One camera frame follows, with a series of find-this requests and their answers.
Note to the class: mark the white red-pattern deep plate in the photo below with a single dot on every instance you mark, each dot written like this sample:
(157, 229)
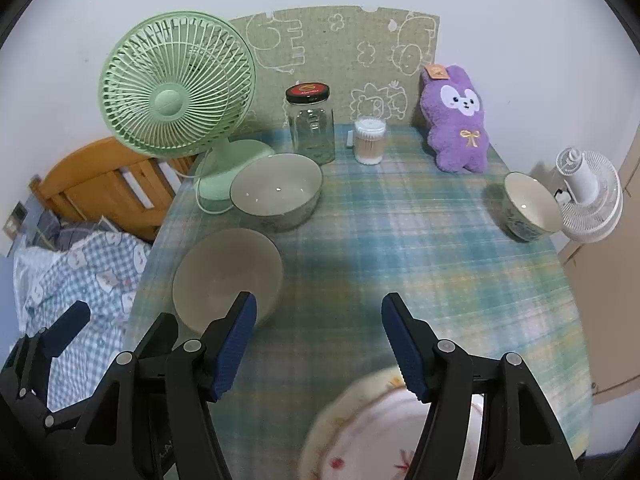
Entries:
(378, 442)

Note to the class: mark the large yellow floral plate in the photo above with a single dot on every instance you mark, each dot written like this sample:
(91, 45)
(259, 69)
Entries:
(357, 396)

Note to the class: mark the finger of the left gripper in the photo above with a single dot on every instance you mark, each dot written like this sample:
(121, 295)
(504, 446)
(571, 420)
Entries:
(25, 376)
(132, 374)

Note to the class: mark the green cartoon puzzle mat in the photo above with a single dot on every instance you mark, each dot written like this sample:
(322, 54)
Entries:
(371, 60)

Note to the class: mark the small blue-pattern bowl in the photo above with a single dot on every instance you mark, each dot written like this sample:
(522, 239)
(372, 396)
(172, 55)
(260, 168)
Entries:
(530, 210)

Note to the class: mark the wall power outlet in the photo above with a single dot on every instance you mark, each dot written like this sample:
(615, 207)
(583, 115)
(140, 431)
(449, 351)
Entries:
(15, 221)

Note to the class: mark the large grey bowl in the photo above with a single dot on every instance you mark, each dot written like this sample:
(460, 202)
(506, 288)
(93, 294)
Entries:
(278, 192)
(218, 268)

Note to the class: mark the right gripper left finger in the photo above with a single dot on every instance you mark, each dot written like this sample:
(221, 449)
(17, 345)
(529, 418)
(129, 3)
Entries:
(151, 413)

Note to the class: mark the green desk fan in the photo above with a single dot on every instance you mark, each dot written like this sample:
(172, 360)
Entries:
(180, 84)

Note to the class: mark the plaid green tablecloth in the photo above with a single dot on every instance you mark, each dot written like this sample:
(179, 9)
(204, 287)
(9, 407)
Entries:
(436, 239)

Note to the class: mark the cotton swab container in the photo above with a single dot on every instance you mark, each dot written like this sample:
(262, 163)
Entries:
(369, 140)

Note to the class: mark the glass jar red lid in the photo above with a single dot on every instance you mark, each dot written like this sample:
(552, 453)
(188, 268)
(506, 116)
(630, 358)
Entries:
(310, 117)

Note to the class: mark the white small fan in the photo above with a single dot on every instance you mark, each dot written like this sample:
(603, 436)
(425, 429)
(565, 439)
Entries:
(590, 195)

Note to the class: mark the purple plush bunny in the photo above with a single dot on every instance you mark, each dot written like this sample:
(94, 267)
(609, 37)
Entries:
(454, 113)

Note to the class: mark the blue checked bear blanket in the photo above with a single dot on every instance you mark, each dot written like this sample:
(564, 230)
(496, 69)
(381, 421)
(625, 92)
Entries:
(103, 270)

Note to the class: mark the wooden bed headboard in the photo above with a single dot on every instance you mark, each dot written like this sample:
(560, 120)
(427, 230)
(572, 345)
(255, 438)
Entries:
(104, 179)

